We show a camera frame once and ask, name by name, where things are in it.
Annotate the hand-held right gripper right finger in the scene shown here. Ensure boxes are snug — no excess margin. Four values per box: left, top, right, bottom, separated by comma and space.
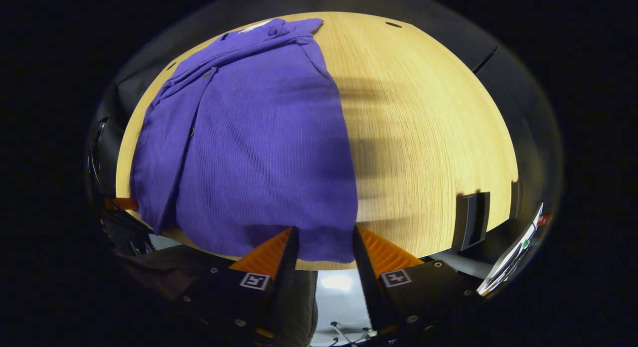
352, 225, 483, 342

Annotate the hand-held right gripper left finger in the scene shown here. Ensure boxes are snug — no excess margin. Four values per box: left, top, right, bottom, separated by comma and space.
174, 226, 300, 346

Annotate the black table edge bracket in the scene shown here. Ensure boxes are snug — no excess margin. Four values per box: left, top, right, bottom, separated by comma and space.
508, 180, 522, 220
451, 191, 491, 252

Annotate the metal chair base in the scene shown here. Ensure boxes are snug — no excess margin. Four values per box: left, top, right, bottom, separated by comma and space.
326, 321, 379, 347

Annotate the purple shirt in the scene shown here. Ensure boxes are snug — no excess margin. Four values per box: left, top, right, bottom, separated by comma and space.
130, 18, 358, 264

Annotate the white flat device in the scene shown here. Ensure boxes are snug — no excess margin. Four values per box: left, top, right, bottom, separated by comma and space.
477, 202, 551, 298

